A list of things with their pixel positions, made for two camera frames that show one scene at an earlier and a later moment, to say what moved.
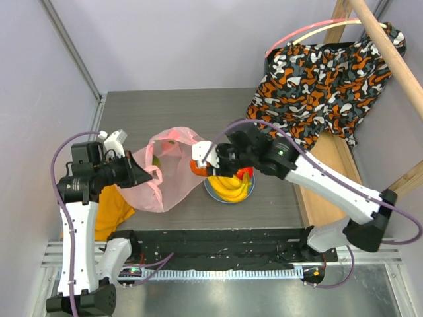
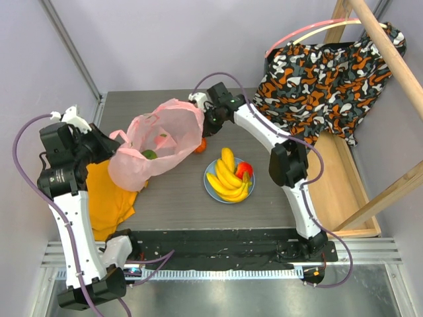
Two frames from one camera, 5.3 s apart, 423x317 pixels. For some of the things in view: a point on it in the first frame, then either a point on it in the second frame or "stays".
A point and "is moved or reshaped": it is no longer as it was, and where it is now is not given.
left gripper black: (134, 174) -> (107, 145)
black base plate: (223, 249) stays
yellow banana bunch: (230, 189) stays
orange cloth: (113, 207) stays
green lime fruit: (155, 161) -> (149, 154)
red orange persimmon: (240, 172) stays
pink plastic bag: (167, 159) -> (155, 140)
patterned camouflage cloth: (307, 89) stays
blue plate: (211, 193) stays
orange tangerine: (201, 172) is moved or reshaped
